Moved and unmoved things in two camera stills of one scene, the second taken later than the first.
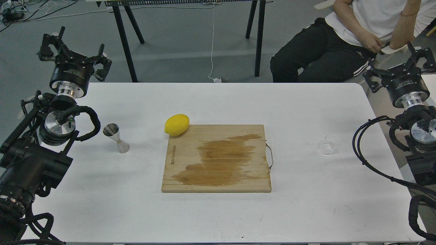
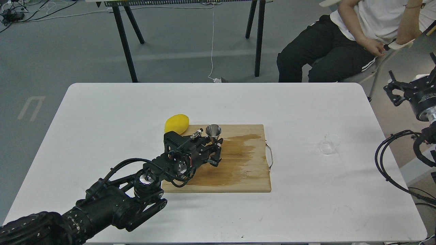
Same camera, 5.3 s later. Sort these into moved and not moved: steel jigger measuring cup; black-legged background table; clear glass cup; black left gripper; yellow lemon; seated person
Moved: black left gripper; steel jigger measuring cup
Not moved: black-legged background table; seated person; yellow lemon; clear glass cup
